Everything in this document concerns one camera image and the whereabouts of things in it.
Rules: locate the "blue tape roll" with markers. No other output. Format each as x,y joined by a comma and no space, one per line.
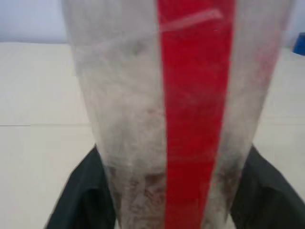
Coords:
299,45

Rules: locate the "clear red-label drink bottle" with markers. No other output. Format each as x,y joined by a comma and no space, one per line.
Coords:
195,95

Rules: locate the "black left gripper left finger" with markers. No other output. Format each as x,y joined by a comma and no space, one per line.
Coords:
83,198

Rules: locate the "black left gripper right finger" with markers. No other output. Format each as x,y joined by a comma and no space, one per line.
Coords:
269,202

